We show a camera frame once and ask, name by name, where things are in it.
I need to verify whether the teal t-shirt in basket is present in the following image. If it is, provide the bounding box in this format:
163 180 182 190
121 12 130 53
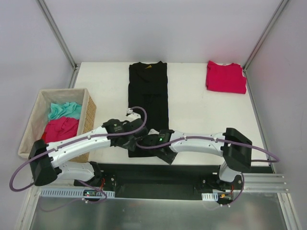
48 102 82 121

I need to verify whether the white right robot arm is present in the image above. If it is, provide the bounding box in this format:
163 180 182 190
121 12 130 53
138 127 252 189

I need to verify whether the aluminium frame post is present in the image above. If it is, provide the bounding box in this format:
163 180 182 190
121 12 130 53
243 0 291 72
36 0 77 70

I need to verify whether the right aluminium frame post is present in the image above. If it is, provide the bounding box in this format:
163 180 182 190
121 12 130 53
243 0 291 72

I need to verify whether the aluminium front rail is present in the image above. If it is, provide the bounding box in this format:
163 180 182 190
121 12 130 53
30 167 288 192

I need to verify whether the red t-shirt in basket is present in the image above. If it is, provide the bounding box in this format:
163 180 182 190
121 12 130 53
41 116 79 143

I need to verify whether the folded red t-shirt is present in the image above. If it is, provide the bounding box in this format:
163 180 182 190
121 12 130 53
206 61 247 94

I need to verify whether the white cable duct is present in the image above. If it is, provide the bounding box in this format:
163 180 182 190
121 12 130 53
40 188 115 199
201 192 233 201

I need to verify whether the right white cable duct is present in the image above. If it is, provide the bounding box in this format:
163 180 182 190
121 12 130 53
201 192 233 201

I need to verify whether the left white cable duct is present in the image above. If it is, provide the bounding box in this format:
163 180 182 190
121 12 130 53
40 188 115 199

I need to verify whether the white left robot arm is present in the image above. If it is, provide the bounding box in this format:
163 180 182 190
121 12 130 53
28 113 148 186

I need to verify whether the left aluminium frame post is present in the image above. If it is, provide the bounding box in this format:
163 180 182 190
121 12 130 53
36 0 77 70

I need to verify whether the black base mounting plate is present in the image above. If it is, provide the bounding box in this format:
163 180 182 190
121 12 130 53
86 162 242 200

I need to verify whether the black flower print t-shirt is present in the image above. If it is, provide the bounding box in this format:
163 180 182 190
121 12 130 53
128 61 170 159

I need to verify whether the wicker laundry basket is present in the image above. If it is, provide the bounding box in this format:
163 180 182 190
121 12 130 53
18 88 96 159

